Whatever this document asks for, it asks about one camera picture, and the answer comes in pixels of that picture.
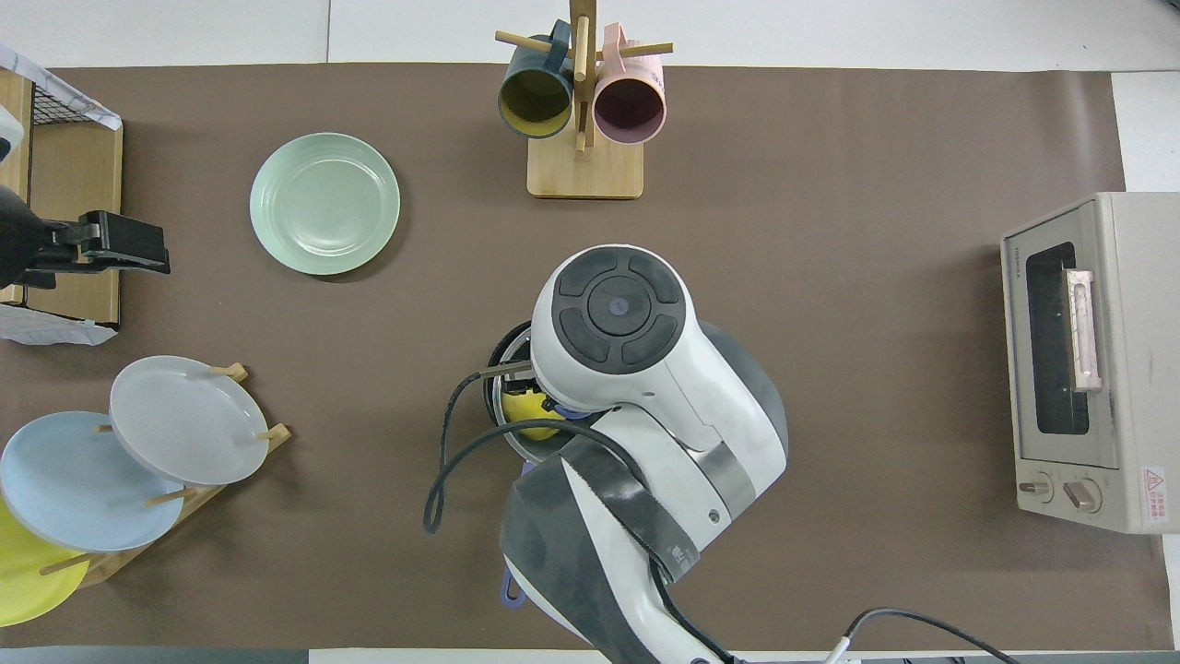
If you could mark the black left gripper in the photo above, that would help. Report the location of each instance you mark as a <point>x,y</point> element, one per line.
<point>78,242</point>

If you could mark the yellow lemon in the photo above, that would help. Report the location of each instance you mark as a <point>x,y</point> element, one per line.
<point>527,415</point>

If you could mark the glass lid blue knob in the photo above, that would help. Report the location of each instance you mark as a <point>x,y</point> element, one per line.
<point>516,444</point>

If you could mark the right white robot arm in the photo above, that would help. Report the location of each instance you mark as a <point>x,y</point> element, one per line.
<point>664,387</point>

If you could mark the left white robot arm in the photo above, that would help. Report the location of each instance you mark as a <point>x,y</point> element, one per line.
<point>14,240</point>

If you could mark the grey plate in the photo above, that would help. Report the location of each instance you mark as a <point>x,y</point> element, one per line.
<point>184,420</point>

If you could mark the light green plate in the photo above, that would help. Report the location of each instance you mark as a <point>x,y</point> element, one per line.
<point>323,203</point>

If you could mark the light blue plate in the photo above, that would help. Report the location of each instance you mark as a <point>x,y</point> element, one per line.
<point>74,489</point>

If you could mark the wooden plate rack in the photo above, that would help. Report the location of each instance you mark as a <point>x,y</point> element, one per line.
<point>106,564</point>

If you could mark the yellow plate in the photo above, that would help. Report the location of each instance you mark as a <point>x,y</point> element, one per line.
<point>28,590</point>

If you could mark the wooden board shelf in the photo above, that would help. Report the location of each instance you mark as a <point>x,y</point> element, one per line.
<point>78,166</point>

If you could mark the white patterned cloth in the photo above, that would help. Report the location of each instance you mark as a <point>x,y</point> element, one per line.
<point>55,78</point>

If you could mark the wooden mug tree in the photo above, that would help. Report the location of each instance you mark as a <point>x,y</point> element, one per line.
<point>585,175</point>

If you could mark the dark teal mug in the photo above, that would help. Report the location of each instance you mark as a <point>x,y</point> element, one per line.
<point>535,97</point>

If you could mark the pink ribbed mug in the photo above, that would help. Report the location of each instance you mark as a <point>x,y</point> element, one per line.
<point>630,111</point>

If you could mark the brown table mat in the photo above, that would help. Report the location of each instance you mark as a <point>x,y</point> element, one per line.
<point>922,415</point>

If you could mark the beige toaster oven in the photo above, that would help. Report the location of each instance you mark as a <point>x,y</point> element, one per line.
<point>1134,369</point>

